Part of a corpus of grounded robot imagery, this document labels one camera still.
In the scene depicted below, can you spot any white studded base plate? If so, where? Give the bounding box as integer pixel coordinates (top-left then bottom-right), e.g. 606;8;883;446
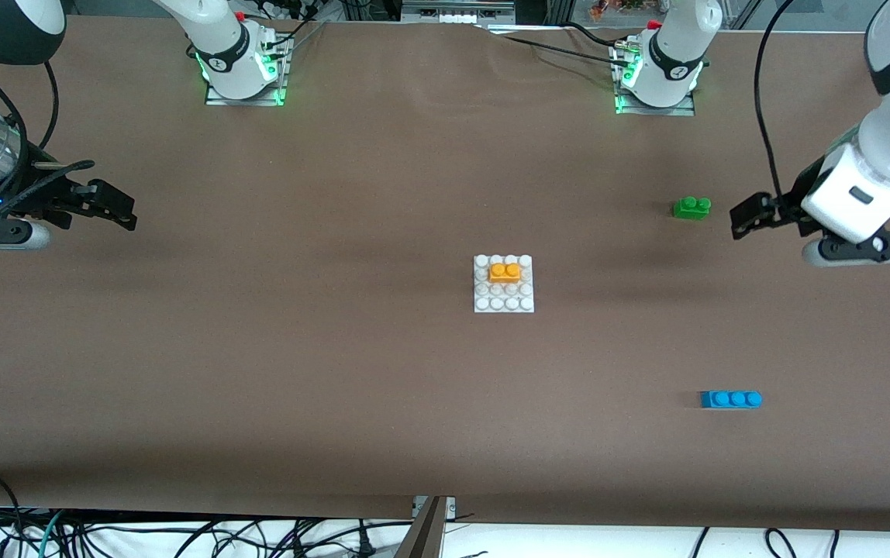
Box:
474;254;535;314

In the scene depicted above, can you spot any green two-stud block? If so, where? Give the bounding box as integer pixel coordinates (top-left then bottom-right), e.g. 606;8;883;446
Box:
673;196;712;222

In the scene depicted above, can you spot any blue three-stud block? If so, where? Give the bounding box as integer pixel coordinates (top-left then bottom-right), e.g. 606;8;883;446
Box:
700;390;763;410

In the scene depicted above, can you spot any orange object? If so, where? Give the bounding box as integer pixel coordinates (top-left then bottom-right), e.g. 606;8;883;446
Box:
588;0;647;20

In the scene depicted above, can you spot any brown table cover sheet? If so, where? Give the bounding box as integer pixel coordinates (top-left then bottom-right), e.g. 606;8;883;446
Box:
0;14;890;536

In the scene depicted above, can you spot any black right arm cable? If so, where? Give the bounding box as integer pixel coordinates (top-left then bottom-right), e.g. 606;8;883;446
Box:
0;58;97;227

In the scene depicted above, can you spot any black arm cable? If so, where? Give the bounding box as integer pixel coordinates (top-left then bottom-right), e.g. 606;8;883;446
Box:
0;58;97;227
754;0;799;204

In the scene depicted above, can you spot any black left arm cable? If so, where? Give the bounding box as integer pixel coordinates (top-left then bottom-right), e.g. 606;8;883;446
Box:
754;0;799;204

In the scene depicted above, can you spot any teal cable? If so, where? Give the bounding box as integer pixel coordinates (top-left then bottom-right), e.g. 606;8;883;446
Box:
36;510;66;557

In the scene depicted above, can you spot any grey metal rail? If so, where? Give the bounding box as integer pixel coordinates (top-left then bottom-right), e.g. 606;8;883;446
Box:
401;0;516;24

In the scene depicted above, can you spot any grey metal bracket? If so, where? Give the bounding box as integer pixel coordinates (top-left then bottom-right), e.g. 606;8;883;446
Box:
395;496;457;558

